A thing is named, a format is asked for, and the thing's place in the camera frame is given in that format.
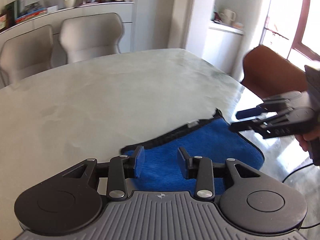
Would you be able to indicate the stack of books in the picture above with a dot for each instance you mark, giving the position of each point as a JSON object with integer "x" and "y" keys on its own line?
{"x": 31, "y": 15}

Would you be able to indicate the beige chair right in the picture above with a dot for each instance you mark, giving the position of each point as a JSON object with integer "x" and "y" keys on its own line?
{"x": 88, "y": 37}

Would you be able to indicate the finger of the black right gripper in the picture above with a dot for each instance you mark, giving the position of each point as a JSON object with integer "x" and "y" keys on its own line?
{"x": 246, "y": 125}
{"x": 248, "y": 113}

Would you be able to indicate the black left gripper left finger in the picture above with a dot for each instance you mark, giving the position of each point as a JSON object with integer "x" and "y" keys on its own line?
{"x": 135, "y": 162}

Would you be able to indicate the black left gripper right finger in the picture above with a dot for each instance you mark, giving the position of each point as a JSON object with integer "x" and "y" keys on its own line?
{"x": 189, "y": 166}

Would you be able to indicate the brown leather chair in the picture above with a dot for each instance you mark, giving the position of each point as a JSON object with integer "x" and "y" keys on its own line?
{"x": 266, "y": 73}

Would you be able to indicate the beige chair left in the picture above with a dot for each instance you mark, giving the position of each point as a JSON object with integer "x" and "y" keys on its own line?
{"x": 27, "y": 54}

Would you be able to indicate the white teapot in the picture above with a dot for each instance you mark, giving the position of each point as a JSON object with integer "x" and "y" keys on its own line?
{"x": 227, "y": 16}

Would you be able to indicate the right hand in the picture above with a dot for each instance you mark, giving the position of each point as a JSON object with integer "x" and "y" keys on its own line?
{"x": 306, "y": 138}

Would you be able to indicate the blue microfiber towel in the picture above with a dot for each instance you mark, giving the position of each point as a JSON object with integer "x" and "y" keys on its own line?
{"x": 209, "y": 138}

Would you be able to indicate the beige chair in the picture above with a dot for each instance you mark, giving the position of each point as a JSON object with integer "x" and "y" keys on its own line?
{"x": 88, "y": 37}
{"x": 27, "y": 54}

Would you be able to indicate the white sideboard cabinet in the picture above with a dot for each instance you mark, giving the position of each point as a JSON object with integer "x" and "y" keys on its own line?
{"x": 59, "y": 19}

